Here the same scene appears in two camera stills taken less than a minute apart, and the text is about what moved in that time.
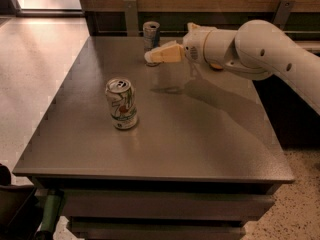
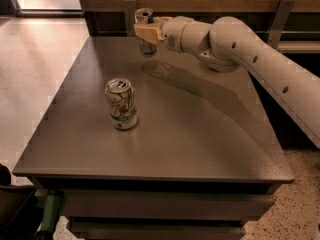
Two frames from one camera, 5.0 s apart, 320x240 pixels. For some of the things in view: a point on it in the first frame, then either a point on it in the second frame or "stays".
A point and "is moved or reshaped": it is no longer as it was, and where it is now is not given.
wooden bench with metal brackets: [121, 10] stays
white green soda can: [122, 103] stays
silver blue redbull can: [151, 35] is moved or reshaped
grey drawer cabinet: [201, 159] stays
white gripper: [194, 48] to [171, 33]
